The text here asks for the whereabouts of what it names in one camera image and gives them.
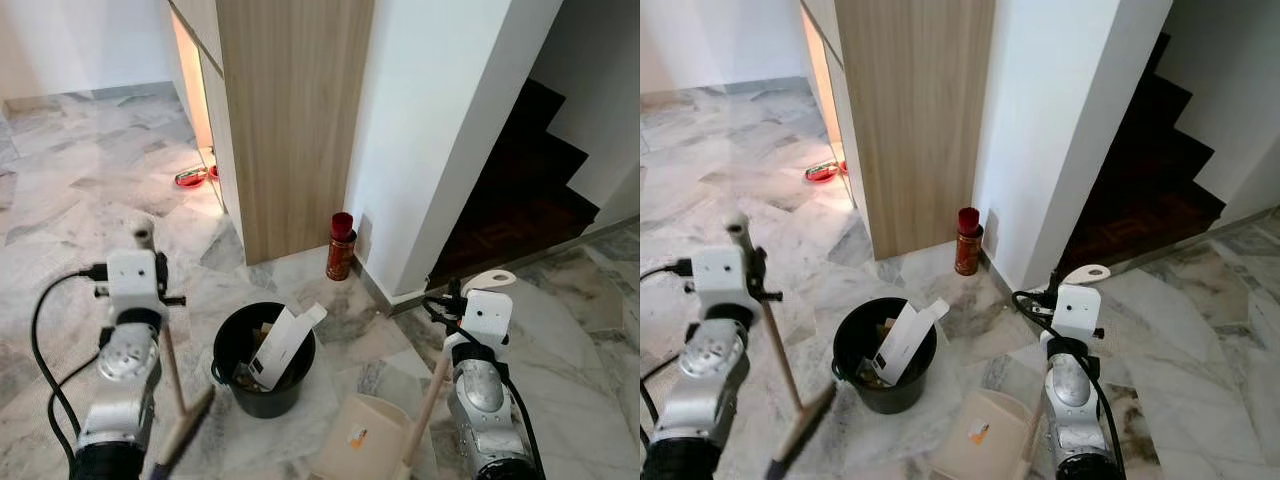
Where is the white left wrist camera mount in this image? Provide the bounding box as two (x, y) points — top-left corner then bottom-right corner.
(105, 250), (166, 316)
(690, 247), (753, 316)

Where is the white rectangular carton box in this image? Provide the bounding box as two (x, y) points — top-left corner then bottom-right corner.
(247, 303), (328, 391)
(870, 297), (951, 386)

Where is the red-capped spray can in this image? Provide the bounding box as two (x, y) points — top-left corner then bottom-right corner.
(955, 207), (985, 277)
(326, 212), (358, 283)

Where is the beige long-handled dustpan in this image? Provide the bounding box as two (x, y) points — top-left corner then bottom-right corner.
(308, 269), (519, 480)
(928, 263), (1114, 480)

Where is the wood-grain tall cabinet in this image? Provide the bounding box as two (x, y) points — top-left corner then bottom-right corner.
(168, 0), (376, 266)
(800, 0), (996, 261)

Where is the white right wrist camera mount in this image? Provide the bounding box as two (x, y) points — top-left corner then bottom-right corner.
(1052, 284), (1103, 346)
(460, 290), (514, 351)

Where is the dark wooden staircase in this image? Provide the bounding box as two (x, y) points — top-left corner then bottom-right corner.
(425, 78), (601, 291)
(1055, 30), (1226, 276)

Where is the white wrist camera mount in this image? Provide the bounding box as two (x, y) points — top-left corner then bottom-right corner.
(105, 250), (166, 316)
(690, 247), (753, 316)
(460, 290), (514, 351)
(1052, 284), (1103, 346)

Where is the black plastic bucket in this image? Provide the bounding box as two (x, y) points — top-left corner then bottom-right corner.
(833, 296), (939, 414)
(212, 301), (318, 419)

